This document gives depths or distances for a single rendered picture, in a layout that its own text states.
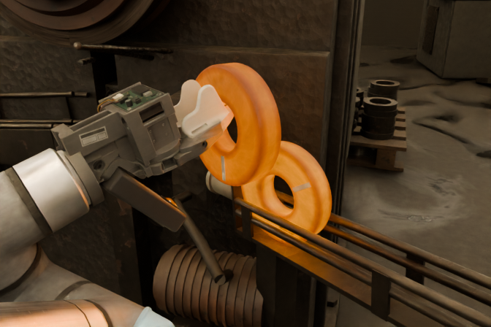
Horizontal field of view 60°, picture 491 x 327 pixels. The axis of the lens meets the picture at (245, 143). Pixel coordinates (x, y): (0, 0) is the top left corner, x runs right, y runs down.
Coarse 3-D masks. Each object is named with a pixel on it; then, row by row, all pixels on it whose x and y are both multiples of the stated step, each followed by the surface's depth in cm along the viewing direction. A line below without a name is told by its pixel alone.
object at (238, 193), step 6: (234, 186) 68; (240, 186) 69; (234, 192) 69; (240, 192) 70; (234, 198) 69; (240, 198) 70; (234, 204) 69; (234, 210) 70; (234, 216) 70; (234, 222) 70; (240, 222) 71
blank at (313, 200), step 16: (288, 144) 62; (288, 160) 60; (304, 160) 59; (272, 176) 66; (288, 176) 60; (304, 176) 58; (320, 176) 59; (256, 192) 66; (272, 192) 67; (304, 192) 59; (320, 192) 58; (272, 208) 66; (288, 208) 66; (304, 208) 60; (320, 208) 58; (272, 224) 65; (304, 224) 61; (320, 224) 60; (304, 240) 61
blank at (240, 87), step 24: (216, 72) 52; (240, 72) 49; (240, 96) 49; (264, 96) 48; (240, 120) 50; (264, 120) 48; (216, 144) 56; (240, 144) 51; (264, 144) 48; (216, 168) 56; (240, 168) 52; (264, 168) 51
